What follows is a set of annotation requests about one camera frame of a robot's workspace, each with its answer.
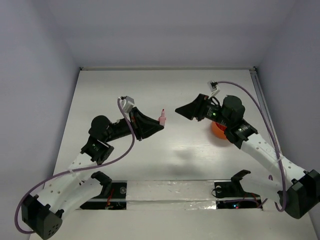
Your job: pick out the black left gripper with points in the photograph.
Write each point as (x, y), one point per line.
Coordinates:
(142, 125)

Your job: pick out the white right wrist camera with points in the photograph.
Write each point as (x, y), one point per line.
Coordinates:
(214, 88)

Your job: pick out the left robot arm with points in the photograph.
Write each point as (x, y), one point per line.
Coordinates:
(44, 207)

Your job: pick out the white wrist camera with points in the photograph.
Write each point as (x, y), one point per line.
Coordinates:
(214, 88)
(127, 103)

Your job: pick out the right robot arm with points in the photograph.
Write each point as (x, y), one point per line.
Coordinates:
(292, 187)

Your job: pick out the aluminium table edge rail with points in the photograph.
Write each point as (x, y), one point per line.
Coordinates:
(263, 104)

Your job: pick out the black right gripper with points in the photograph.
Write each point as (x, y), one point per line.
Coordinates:
(195, 109)

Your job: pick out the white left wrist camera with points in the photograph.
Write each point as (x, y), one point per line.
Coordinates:
(127, 103)

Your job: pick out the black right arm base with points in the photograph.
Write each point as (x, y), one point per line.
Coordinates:
(232, 188)

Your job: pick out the orange round divided container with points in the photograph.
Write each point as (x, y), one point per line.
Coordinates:
(218, 130)

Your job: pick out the pink translucent pen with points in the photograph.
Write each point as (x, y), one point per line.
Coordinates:
(162, 118)

